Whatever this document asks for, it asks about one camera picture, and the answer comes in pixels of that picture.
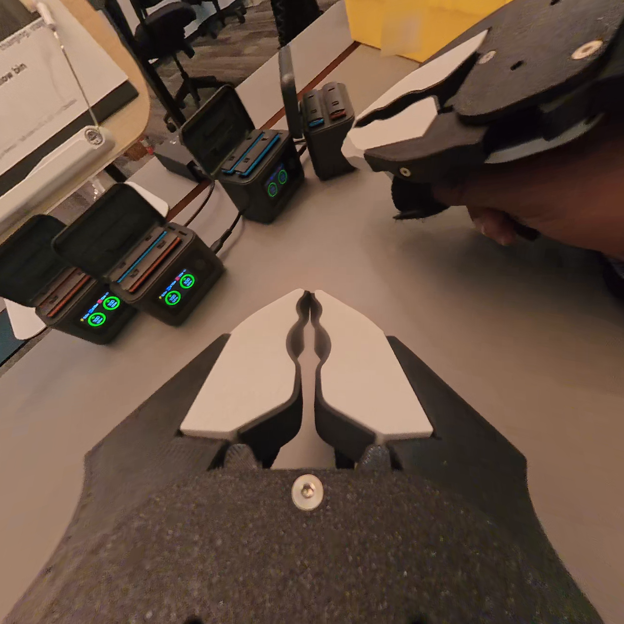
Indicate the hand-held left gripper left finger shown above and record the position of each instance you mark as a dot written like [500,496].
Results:
[244,380]

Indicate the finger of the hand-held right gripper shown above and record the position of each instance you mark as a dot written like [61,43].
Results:
[429,76]
[400,127]

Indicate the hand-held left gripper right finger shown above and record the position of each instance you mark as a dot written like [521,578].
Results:
[375,380]

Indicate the yellow plastic bin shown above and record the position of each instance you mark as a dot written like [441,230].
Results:
[439,19]

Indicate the black battery charging case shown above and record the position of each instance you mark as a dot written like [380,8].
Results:
[166,285]
[327,151]
[73,310]
[263,190]

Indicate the black camera battery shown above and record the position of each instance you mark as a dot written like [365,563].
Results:
[161,266]
[146,256]
[336,100]
[263,162]
[247,156]
[68,291]
[312,107]

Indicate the black multi-port power hub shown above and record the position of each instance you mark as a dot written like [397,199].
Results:
[180,164]

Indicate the white stand base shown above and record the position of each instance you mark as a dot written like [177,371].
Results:
[21,320]

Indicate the black office chair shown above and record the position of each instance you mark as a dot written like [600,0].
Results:
[161,39]

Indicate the wooden sign board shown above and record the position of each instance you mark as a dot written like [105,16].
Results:
[127,107]

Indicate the white instruction sheet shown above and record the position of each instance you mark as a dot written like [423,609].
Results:
[49,88]

